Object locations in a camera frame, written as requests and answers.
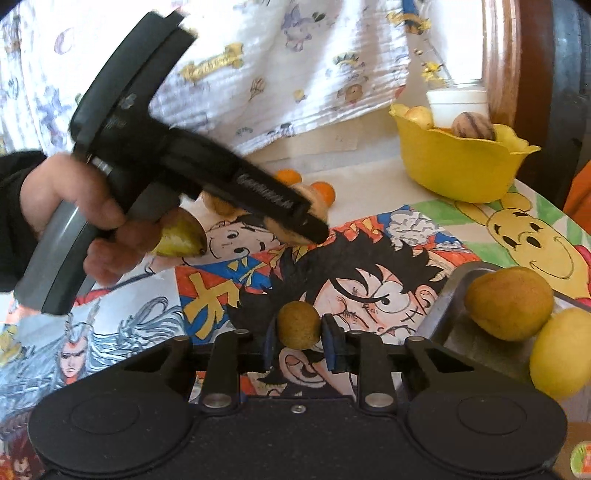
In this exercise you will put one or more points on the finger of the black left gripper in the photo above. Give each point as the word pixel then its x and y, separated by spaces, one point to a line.
pixel 265 196

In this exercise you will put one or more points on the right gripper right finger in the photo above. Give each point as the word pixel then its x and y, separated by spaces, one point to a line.
pixel 364 355

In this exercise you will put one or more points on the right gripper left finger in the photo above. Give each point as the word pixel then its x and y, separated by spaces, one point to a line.
pixel 232 354

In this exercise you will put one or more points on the small orange tangerine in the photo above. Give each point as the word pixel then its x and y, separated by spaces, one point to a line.
pixel 326 191
pixel 288 177

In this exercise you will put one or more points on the striped pepino melon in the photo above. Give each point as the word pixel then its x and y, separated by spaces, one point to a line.
pixel 303 225

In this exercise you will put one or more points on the yellow orange mango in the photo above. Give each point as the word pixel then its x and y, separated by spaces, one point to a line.
pixel 511 304

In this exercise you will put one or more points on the round yellow lemon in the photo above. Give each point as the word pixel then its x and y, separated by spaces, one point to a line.
pixel 559 363

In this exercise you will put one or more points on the black left sleeve forearm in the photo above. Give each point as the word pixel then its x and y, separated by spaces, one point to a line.
pixel 17 240

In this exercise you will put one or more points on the person's left hand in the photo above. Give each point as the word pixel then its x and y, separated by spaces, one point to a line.
pixel 63 178

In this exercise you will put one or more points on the green yellow mango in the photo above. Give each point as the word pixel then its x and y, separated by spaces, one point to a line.
pixel 181 235

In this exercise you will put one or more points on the cartoon drawing table mat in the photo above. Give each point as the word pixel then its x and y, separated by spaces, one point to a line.
pixel 110 390

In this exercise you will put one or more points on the cartoon print white cloth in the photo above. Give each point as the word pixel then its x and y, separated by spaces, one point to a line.
pixel 257 71

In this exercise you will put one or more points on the yellow apple in bowl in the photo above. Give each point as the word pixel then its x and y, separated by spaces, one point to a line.
pixel 421 116

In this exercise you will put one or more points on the yellow plastic bowl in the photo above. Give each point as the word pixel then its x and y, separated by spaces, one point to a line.
pixel 470 170

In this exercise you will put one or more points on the metal tray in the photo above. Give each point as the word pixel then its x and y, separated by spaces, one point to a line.
pixel 448 323

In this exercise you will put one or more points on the white foam cup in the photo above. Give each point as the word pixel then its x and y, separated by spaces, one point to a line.
pixel 448 103

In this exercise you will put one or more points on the glass jar with flowers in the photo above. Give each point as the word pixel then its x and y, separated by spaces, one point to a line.
pixel 468 86

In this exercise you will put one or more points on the wooden door frame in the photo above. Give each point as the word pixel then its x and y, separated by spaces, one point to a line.
pixel 518 61

